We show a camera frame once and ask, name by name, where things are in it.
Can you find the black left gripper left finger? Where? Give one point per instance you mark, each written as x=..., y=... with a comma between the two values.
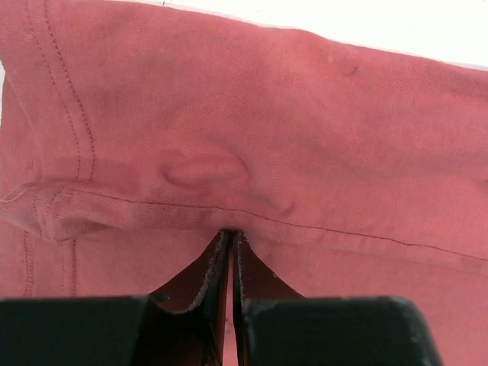
x=180, y=323

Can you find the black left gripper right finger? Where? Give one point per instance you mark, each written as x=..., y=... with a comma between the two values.
x=275, y=325

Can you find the salmon pink t shirt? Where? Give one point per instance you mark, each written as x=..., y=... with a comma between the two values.
x=132, y=133

